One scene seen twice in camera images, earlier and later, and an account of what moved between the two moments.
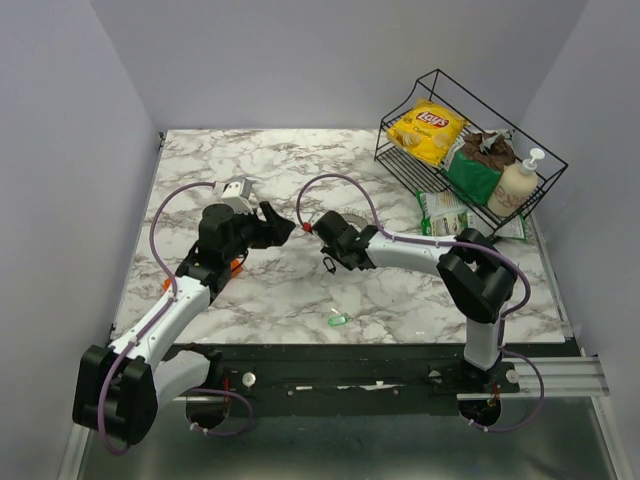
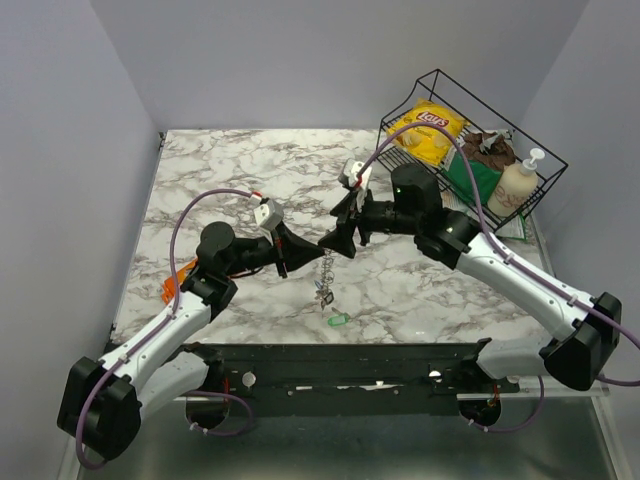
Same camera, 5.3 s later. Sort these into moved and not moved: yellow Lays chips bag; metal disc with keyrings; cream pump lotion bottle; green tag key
Moved: metal disc with keyrings
Not moved: green tag key; yellow Lays chips bag; cream pump lotion bottle
